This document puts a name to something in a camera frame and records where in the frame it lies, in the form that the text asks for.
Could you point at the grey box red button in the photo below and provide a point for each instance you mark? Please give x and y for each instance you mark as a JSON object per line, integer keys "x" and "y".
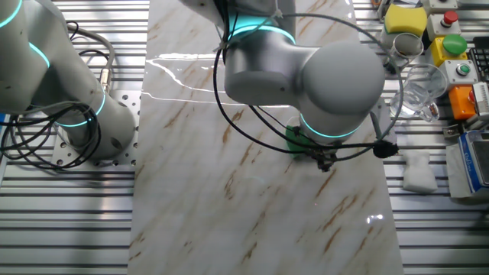
{"x": 450, "y": 17}

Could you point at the clear glass mug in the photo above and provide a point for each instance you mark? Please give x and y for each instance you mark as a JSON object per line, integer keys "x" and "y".
{"x": 418, "y": 93}

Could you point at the white folded cloth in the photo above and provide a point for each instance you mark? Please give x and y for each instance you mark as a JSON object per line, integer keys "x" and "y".
{"x": 418, "y": 173}

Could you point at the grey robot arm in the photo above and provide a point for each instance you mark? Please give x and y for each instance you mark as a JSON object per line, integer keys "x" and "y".
{"x": 344, "y": 76}

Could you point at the black keyboard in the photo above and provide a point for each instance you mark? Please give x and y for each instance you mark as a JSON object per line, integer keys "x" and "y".
{"x": 480, "y": 57}

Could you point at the yellow sponge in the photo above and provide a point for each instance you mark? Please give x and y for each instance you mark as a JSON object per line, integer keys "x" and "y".
{"x": 405, "y": 19}

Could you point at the white ribbed device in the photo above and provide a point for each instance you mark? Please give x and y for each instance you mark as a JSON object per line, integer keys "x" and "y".
{"x": 481, "y": 97}

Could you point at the blue white digital scale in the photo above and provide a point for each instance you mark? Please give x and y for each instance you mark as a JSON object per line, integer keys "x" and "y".
{"x": 475, "y": 160}

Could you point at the small metal bracket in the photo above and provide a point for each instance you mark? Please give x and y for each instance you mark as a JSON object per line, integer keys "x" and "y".
{"x": 451, "y": 130}

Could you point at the marble pattern board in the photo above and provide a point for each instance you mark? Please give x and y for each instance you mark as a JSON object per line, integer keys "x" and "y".
{"x": 229, "y": 210}

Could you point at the green sponge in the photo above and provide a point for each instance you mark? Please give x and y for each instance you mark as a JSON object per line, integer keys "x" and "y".
{"x": 296, "y": 143}

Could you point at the plain grey switch box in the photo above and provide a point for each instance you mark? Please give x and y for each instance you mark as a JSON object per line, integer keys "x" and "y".
{"x": 439, "y": 4}

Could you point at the grey box small green button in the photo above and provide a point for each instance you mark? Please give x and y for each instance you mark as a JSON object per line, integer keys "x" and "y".
{"x": 463, "y": 69}

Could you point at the orange box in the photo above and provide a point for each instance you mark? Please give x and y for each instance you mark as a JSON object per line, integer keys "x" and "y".
{"x": 460, "y": 103}

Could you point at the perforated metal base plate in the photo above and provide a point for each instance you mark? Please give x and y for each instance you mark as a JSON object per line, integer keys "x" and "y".
{"x": 126, "y": 99}

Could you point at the small clear glass cup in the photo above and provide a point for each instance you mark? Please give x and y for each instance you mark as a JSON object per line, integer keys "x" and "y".
{"x": 407, "y": 46}

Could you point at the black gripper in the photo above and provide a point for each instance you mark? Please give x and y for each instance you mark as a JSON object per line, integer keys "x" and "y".
{"x": 324, "y": 153}

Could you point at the yellow box green button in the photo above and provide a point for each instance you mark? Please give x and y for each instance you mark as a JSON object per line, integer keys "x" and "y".
{"x": 454, "y": 45}

